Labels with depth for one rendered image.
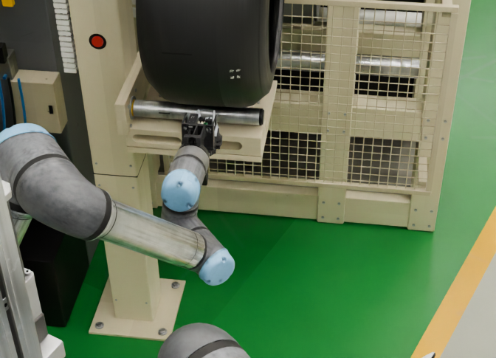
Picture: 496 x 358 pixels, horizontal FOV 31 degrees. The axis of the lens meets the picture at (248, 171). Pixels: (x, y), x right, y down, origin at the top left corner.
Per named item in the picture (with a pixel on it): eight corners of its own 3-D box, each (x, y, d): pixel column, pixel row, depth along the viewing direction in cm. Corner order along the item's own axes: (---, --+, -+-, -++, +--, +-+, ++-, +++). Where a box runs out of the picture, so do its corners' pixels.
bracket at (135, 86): (117, 135, 236) (114, 104, 230) (151, 55, 267) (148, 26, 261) (130, 136, 236) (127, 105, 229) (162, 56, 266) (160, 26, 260)
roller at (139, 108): (128, 118, 236) (128, 102, 234) (133, 112, 240) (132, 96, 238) (262, 128, 232) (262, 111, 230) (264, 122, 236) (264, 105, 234)
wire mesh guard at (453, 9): (164, 175, 311) (148, -10, 267) (165, 171, 312) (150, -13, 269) (430, 196, 301) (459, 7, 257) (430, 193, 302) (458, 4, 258)
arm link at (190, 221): (175, 267, 189) (181, 224, 183) (150, 236, 196) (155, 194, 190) (207, 258, 193) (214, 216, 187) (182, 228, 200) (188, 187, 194)
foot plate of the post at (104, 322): (88, 334, 295) (88, 329, 293) (109, 275, 315) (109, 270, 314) (170, 342, 292) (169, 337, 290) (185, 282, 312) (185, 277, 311)
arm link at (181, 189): (156, 212, 185) (160, 177, 181) (167, 183, 194) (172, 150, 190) (194, 220, 185) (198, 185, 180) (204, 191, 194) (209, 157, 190)
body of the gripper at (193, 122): (218, 113, 203) (209, 139, 192) (219, 146, 207) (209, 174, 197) (184, 111, 203) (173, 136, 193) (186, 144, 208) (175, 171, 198)
